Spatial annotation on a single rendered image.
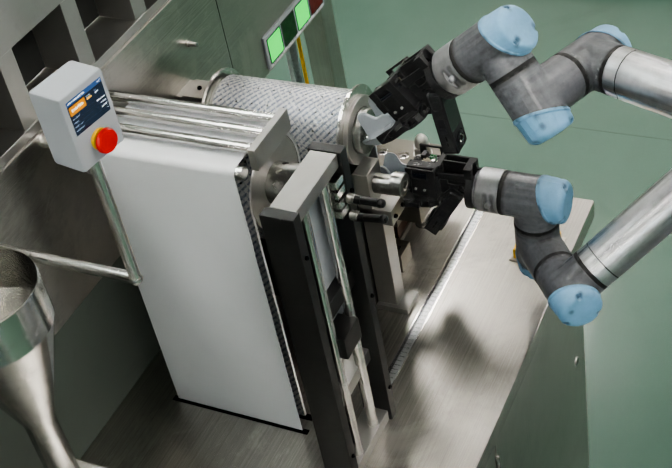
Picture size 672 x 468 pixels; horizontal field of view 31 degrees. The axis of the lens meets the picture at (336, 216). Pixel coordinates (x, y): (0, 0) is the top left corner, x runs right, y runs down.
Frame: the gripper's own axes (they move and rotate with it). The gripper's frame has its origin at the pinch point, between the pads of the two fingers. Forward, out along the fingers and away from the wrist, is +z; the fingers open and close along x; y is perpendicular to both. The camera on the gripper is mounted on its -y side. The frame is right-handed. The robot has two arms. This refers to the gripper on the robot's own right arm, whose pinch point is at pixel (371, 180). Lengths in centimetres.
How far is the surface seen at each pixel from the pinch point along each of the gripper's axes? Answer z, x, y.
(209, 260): 5.5, 41.3, 16.5
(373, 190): -6.4, 11.2, 8.0
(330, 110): -0.1, 9.1, 21.5
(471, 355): -23.3, 18.0, -19.0
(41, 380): 3, 79, 32
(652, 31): 5, -225, -109
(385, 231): -7.2, 11.0, -0.9
